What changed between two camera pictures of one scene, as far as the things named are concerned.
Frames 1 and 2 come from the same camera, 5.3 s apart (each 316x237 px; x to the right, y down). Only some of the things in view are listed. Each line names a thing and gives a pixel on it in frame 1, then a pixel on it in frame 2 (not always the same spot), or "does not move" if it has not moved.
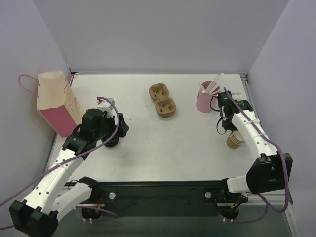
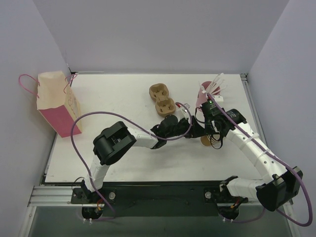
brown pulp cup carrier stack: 165,105 does not move
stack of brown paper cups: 234,140 -> 213,140
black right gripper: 224,103 -> 211,111
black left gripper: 121,125 -> 189,129
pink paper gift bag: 57,102 does not move
